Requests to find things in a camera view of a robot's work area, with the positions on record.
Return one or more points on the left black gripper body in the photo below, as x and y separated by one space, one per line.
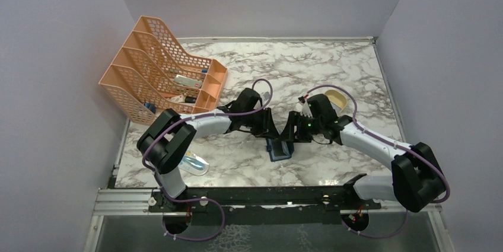
256 122

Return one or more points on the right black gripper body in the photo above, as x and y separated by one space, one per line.
308 127

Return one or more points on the dark blue card holder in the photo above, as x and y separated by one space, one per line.
279 150

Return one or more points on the beige oval tray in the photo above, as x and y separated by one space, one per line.
337 100

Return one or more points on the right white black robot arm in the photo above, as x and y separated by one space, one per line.
415 178

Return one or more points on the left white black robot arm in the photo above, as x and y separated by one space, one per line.
166 141

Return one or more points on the small black item in organizer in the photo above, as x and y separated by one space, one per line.
190 100

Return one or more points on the white grey eraser box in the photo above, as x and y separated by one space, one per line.
187 82

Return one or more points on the clear blister pack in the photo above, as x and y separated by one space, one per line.
193 164

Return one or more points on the blue item in organizer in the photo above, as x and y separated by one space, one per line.
151 107

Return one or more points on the orange plastic file organizer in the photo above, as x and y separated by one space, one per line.
144 69

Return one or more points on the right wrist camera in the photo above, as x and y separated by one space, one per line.
305 107

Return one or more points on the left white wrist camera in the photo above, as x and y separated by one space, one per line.
265 96

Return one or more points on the black mounting rail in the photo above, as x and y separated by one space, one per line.
259 205

